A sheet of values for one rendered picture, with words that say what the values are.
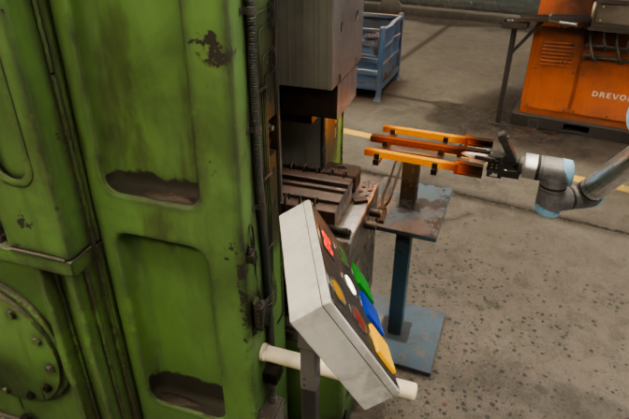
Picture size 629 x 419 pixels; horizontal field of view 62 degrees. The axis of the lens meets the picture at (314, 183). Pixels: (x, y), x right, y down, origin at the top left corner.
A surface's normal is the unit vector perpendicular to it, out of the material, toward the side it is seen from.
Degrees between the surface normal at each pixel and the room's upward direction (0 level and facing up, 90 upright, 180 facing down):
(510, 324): 0
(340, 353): 90
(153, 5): 89
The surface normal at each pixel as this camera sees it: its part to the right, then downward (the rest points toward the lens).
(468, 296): 0.00, -0.88
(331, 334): 0.11, 0.47
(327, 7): -0.32, 0.46
